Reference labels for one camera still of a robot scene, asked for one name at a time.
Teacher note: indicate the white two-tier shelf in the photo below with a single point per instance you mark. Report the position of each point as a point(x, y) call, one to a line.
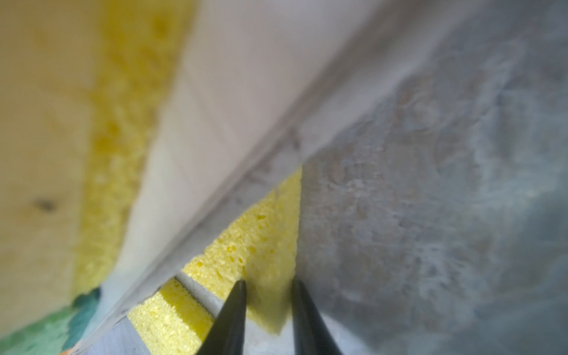
point(261, 86)

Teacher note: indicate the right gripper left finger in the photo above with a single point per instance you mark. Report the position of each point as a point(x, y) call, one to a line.
point(227, 334)

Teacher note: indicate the dark yellow sponge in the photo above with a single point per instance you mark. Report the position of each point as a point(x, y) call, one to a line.
point(81, 85)

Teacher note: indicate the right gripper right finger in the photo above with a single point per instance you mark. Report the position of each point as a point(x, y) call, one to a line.
point(311, 335)

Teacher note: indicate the green sponge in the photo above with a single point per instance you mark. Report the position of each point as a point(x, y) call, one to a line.
point(57, 332)

